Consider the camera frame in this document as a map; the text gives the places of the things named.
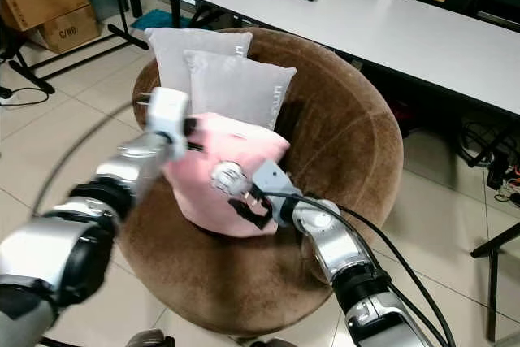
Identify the pink pillow with round patch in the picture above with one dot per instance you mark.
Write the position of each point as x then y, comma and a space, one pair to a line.
211, 184

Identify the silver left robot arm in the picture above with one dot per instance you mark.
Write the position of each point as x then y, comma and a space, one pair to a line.
49, 258

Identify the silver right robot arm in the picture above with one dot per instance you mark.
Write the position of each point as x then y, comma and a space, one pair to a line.
333, 241

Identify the grey velvet pillow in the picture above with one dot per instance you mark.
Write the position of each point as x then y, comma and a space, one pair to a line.
179, 58
240, 91

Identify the brown round velvet sofa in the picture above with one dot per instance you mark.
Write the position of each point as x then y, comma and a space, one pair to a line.
341, 136

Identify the teal floor mat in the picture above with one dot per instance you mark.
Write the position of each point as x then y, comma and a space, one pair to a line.
158, 19

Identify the grey right robot foot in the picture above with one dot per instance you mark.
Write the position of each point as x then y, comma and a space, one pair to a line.
264, 343

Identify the grey robot foot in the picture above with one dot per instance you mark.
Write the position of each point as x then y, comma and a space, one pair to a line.
264, 343
148, 339

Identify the black metal rack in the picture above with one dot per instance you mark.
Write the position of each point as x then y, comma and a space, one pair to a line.
118, 6

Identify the small printed cardboard box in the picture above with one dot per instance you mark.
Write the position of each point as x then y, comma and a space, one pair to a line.
69, 32

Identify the grey left robot foot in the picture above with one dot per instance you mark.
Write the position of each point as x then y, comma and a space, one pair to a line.
148, 339

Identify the white rectangular table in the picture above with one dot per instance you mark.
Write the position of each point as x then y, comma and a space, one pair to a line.
374, 22

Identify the black chair leg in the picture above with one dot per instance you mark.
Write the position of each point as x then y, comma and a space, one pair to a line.
496, 245

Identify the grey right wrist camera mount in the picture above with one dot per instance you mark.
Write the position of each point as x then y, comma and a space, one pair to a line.
276, 180

